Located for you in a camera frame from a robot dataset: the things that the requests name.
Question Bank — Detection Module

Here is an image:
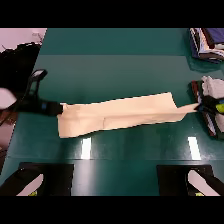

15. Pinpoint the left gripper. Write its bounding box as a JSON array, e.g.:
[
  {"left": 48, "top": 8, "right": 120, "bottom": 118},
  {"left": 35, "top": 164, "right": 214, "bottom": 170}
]
[{"left": 34, "top": 99, "right": 65, "bottom": 117}]

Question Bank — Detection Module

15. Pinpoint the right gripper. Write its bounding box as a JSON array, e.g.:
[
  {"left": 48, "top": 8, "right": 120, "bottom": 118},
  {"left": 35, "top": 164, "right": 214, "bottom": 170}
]
[{"left": 198, "top": 95, "right": 218, "bottom": 115}]

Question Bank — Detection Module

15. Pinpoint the cream garment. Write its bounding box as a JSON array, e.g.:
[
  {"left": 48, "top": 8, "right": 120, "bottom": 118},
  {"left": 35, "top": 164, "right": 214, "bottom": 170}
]
[{"left": 56, "top": 91, "right": 201, "bottom": 139}]

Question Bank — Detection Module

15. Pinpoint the white garment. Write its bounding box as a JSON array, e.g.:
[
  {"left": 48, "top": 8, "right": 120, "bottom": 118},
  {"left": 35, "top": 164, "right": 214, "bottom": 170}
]
[{"left": 201, "top": 75, "right": 224, "bottom": 100}]

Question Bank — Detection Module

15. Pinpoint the black garment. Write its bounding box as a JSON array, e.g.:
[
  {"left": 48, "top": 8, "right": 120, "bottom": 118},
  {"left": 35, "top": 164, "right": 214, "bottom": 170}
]
[{"left": 0, "top": 41, "right": 43, "bottom": 101}]

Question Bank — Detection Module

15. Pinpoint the heap of clothes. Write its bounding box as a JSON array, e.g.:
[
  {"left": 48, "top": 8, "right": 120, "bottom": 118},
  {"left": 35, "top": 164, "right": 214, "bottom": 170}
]
[{"left": 188, "top": 27, "right": 224, "bottom": 64}]

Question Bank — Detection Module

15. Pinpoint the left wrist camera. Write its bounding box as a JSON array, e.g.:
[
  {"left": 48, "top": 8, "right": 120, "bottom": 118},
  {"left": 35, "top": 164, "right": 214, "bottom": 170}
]
[{"left": 27, "top": 68, "right": 49, "bottom": 100}]

